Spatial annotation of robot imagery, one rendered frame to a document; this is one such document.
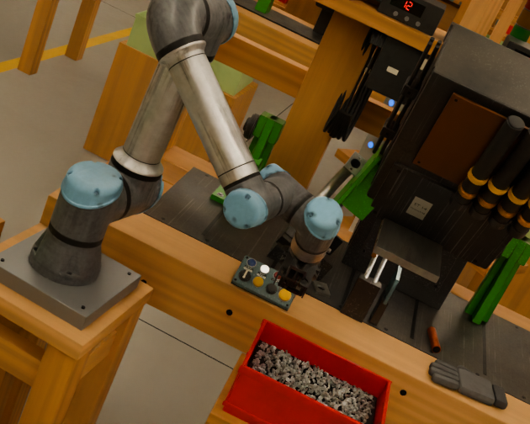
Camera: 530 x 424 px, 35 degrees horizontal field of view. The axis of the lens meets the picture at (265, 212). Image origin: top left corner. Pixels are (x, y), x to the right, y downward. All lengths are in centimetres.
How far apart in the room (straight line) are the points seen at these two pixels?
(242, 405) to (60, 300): 42
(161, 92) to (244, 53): 83
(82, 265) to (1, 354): 25
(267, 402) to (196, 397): 141
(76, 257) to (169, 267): 32
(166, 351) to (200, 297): 128
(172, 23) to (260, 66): 99
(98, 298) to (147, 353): 147
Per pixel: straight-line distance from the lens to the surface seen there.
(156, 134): 180
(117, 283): 188
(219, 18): 171
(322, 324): 204
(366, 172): 210
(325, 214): 163
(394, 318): 223
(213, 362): 337
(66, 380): 179
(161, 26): 160
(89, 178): 175
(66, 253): 180
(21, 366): 186
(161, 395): 310
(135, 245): 205
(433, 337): 221
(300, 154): 250
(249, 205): 153
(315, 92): 245
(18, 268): 182
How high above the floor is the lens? 186
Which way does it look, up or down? 23 degrees down
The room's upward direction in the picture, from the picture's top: 25 degrees clockwise
